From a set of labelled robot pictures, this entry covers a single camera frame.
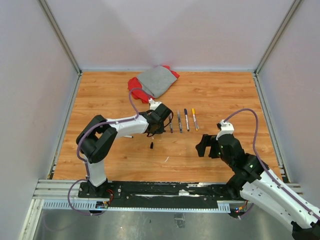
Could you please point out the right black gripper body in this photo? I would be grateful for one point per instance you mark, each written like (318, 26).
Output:
(226, 159)

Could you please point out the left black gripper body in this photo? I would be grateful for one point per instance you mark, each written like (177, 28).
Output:
(160, 130)

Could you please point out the purple pen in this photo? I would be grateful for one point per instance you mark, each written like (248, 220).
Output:
(170, 123)

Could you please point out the white marker blue tip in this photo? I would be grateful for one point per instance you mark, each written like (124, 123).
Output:
(187, 122)

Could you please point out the white pen yellow end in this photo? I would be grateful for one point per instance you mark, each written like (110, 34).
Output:
(195, 122)

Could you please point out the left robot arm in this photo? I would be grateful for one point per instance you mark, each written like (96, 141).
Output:
(96, 140)

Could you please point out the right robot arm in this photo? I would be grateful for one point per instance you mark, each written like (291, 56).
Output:
(255, 182)

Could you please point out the grey folded cloth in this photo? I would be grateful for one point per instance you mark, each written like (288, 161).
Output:
(157, 81)

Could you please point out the red cloth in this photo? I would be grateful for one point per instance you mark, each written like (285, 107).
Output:
(137, 91)

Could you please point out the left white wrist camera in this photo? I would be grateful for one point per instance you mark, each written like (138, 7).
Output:
(153, 104)

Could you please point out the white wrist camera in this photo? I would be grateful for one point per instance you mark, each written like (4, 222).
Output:
(225, 128)
(153, 104)

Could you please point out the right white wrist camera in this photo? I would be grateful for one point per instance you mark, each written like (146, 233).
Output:
(225, 128)

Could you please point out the grey cable duct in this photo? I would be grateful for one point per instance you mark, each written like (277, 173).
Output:
(91, 205)

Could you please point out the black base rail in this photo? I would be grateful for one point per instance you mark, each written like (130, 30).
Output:
(161, 195)

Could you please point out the aluminium frame rail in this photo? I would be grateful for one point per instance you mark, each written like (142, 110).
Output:
(52, 189)

